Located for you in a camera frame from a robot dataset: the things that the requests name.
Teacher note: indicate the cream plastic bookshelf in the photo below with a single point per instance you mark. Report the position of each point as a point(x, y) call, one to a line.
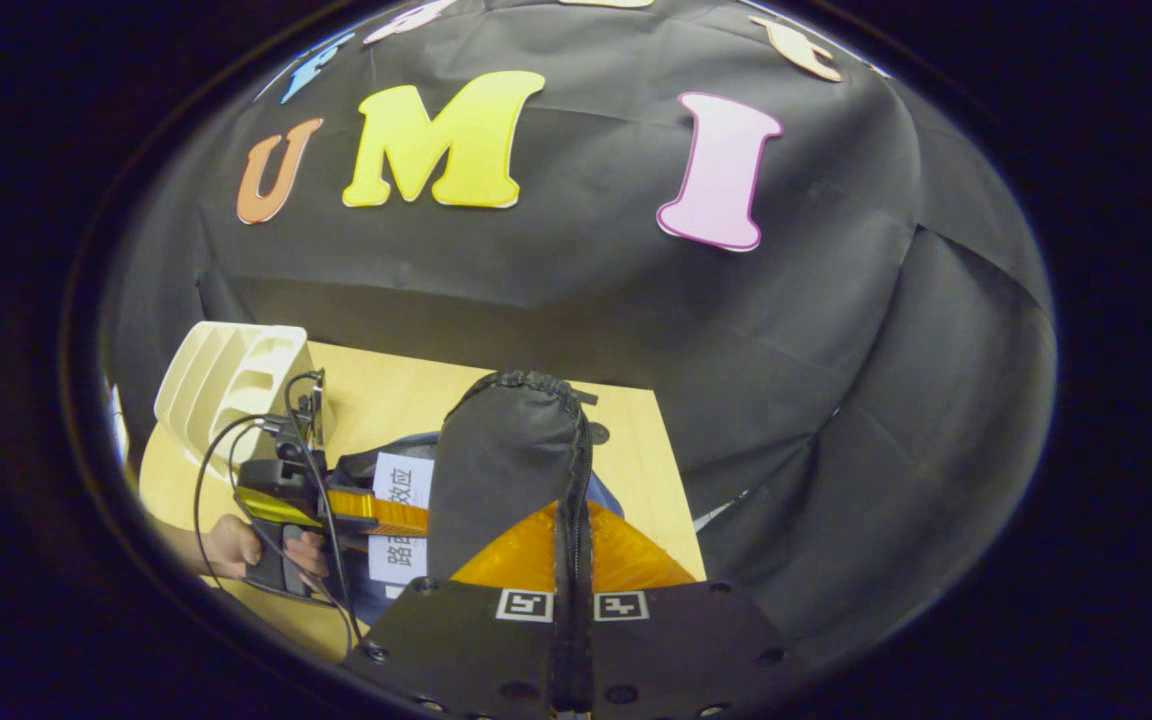
point(226, 380)

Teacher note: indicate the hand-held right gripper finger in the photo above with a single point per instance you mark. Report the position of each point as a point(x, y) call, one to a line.
point(564, 620)
point(584, 640)

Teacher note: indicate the white printed banner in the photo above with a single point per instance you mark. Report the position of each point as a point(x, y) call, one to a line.
point(121, 425)

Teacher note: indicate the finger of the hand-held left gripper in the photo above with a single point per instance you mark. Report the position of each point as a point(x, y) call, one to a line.
point(376, 512)

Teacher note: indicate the grey book with dark picture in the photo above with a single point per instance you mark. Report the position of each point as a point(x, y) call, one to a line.
point(401, 475)

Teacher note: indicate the blue schoolbag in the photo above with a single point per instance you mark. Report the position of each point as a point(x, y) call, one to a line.
point(506, 460)

